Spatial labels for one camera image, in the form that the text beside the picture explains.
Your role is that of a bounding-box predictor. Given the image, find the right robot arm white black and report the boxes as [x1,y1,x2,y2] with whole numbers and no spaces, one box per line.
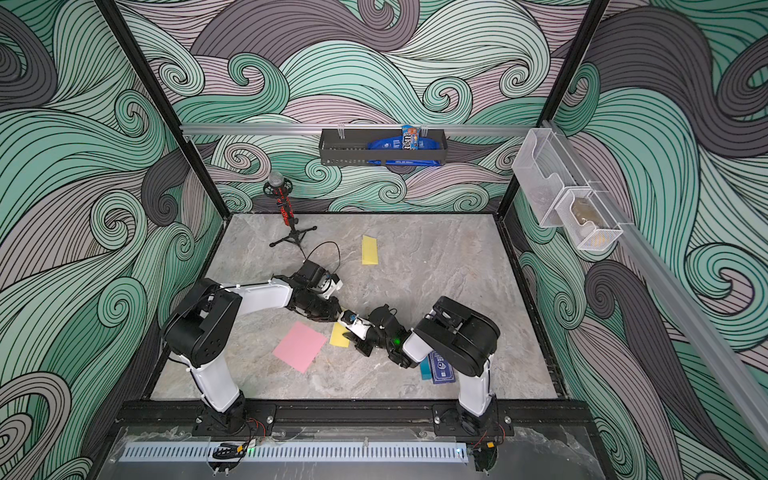
[338,296,501,423]

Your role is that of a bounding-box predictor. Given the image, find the black wall shelf basket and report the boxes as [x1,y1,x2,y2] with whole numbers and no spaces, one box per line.
[319,127,448,167]

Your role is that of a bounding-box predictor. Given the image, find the teal small card box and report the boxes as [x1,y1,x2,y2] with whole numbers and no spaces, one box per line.
[419,359,432,381]

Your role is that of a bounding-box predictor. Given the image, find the aluminium rail wall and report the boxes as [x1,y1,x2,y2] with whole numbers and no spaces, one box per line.
[180,122,533,137]
[542,120,767,447]

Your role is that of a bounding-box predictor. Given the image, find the clear plastic wall bin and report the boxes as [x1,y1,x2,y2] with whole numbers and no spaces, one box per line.
[513,128,586,228]

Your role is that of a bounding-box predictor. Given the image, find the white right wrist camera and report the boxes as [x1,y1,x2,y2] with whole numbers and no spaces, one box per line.
[338,310,372,340]

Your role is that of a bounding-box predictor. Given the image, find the light yellow square paper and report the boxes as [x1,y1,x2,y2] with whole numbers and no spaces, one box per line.
[361,235,379,266]

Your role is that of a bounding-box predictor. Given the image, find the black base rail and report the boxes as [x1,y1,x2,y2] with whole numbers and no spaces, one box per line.
[191,398,601,438]

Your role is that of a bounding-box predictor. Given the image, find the black vertical frame post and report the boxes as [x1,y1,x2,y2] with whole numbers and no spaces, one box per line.
[94,0,232,221]
[495,0,612,215]

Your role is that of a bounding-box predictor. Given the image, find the aluminium rail right wall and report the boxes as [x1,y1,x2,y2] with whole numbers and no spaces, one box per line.
[542,120,767,447]

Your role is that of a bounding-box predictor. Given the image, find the black vertical frame post left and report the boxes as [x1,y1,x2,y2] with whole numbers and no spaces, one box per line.
[94,0,232,221]

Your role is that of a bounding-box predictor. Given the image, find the black tripod mic stand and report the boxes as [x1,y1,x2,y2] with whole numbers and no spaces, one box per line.
[269,209,317,248]

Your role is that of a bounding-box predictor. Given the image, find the aluminium rail back wall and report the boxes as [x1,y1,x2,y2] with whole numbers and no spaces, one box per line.
[180,122,533,137]

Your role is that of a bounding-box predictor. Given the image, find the white perforated cable duct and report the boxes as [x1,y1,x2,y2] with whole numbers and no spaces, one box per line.
[117,441,469,464]

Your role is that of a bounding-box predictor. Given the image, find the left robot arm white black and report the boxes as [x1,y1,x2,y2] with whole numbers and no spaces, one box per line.
[162,260,343,414]

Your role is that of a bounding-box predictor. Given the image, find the dark blue card deck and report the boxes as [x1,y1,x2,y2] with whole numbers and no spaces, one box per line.
[428,351,456,385]

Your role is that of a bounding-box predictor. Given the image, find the blue snack package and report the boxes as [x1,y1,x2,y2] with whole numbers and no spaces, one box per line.
[367,126,441,166]

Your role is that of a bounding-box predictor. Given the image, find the small clear bin with items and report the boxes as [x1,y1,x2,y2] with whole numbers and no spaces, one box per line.
[555,187,622,253]

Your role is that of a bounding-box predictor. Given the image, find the pink square paper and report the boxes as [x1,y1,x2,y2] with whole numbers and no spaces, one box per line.
[273,322,327,373]

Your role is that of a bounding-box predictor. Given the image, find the black vertical frame post right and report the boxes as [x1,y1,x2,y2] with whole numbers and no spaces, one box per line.
[495,0,612,215]

